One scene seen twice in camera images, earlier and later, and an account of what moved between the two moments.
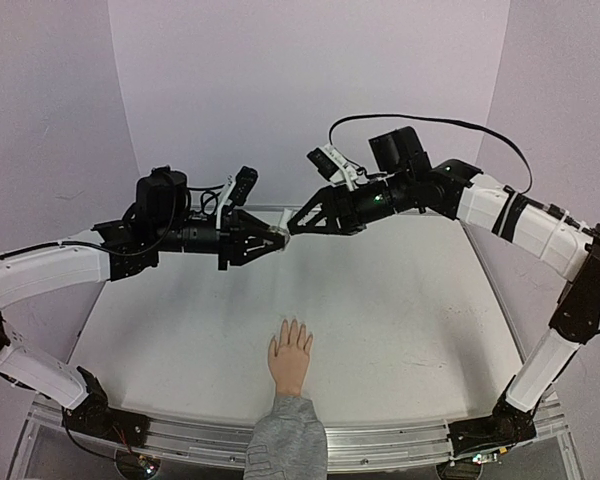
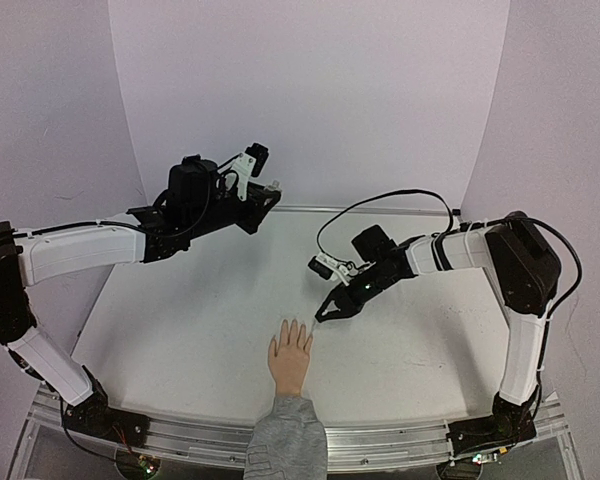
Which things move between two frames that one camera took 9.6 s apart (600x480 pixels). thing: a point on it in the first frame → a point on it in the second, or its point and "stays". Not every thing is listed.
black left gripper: [237, 232] → [258, 211]
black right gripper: [343, 210] → [353, 293]
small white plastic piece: [285, 232] → [275, 185]
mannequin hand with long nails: [289, 365] stays
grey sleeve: [288, 443] stays
